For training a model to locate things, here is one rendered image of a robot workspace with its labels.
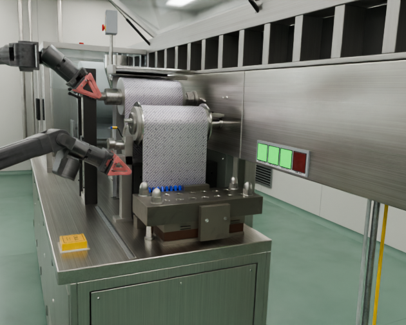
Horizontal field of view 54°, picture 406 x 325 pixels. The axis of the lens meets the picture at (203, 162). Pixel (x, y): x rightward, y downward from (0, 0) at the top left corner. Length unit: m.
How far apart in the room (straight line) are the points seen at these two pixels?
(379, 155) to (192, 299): 0.69
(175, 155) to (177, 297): 0.47
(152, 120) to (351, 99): 0.65
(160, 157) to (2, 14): 5.73
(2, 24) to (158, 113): 5.66
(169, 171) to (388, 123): 0.75
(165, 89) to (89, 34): 5.42
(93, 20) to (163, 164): 5.77
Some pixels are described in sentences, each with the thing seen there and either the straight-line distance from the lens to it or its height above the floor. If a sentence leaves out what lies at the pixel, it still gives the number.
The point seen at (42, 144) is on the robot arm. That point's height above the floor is 1.20.
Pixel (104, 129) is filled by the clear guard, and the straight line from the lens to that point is 2.36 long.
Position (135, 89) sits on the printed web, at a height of 1.37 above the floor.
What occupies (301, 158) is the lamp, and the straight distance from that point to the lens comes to 1.10.
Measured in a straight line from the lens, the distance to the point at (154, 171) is 1.36.
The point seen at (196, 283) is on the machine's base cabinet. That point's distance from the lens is 1.25.
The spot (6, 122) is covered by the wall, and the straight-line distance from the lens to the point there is 6.85.
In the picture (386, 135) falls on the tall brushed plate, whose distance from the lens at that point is 0.92.
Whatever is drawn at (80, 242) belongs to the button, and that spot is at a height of 0.92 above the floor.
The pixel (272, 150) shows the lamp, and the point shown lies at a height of 1.20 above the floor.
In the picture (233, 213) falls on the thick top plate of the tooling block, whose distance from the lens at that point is 1.29.
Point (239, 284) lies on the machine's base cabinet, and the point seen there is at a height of 0.76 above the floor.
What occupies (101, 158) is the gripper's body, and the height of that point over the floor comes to 1.15.
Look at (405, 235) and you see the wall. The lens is 3.93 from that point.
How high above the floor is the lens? 1.36
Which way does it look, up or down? 10 degrees down
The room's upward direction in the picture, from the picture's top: 2 degrees clockwise
